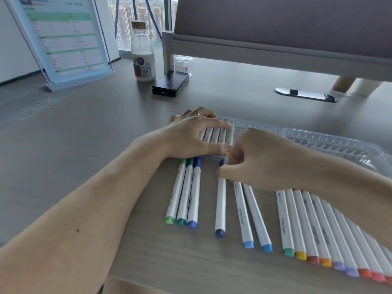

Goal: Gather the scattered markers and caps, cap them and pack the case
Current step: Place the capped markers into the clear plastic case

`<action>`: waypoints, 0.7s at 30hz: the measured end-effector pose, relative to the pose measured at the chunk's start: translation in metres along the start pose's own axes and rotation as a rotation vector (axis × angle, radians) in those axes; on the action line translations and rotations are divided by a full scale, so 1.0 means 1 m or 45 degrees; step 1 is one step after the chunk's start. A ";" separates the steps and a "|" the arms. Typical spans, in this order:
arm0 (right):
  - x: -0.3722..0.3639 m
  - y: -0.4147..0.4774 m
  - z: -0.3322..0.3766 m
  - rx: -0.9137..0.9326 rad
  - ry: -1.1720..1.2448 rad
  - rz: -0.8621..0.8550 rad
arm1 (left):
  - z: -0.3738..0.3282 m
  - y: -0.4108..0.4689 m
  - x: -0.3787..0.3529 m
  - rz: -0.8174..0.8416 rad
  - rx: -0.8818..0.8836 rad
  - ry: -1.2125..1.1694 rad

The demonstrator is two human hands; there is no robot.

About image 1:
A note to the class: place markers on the person's left hand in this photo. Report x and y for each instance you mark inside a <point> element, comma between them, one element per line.
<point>183,137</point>

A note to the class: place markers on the person's right hand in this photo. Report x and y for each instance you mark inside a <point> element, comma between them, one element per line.
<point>266,162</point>

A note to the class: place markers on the brown-ended white marker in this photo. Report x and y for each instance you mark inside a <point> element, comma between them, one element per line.
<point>204,136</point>

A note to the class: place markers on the black-ended white marker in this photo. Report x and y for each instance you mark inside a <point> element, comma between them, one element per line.
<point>210,136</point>

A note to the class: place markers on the blue marker cap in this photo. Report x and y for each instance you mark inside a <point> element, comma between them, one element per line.
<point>198,162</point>

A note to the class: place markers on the tan-ended white marker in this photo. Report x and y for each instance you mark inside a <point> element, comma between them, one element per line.
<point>216,136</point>

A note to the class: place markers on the sky-blue-ended white marker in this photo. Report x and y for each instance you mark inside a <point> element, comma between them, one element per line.
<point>244,217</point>
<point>258,220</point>

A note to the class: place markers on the blue-ended white marker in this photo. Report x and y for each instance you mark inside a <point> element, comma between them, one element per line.
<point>194,195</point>

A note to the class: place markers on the navy-ended white marker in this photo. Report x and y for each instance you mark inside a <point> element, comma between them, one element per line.
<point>220,205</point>

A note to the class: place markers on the mint-ended white marker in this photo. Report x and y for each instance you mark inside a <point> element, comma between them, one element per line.
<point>285,226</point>

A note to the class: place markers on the clear plastic marker case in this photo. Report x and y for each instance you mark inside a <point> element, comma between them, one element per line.
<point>337,146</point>

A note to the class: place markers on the dusty-pink-ended white marker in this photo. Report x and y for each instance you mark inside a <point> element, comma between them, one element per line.
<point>306,229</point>

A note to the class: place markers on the orange-tipped white marker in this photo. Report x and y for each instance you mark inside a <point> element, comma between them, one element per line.
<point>317,232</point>

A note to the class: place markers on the lavender-ended white marker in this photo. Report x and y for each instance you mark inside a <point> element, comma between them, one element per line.
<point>329,235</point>

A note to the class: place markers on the red-tipped white marker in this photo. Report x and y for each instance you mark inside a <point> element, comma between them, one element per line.
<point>352,244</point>

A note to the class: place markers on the pink-ended white marker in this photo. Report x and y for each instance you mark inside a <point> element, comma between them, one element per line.
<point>366,252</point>

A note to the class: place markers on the copper-ended white marker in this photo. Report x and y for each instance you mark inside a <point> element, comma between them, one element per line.
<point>378,260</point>

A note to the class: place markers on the purple-ended white marker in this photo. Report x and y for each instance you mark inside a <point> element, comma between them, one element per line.
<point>387,254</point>

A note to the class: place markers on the person's right forearm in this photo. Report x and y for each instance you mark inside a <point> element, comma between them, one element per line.
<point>352,189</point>

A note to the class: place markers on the person's left forearm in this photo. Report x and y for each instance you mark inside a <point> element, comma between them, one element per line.
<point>70,232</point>

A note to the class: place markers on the person's bare leg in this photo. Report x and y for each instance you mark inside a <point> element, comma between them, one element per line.
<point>131,286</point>

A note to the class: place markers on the black rectangular power bank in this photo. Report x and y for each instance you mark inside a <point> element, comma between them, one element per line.
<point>170,84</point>

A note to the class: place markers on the small clear jar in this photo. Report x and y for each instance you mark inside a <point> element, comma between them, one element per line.
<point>183,64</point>

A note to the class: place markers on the white milk bottle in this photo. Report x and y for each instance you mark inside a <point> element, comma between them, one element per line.
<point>143,58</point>

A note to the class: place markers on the grey desk shelf riser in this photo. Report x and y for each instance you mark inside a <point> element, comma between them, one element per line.
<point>260,55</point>

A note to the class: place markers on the brown paper cup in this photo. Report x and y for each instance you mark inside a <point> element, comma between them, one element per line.
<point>343,83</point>

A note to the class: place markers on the white paper cup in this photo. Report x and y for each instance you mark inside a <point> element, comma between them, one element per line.
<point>367,87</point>

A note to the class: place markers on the grey desk divider shelf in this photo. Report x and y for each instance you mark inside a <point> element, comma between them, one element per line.
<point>284,21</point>

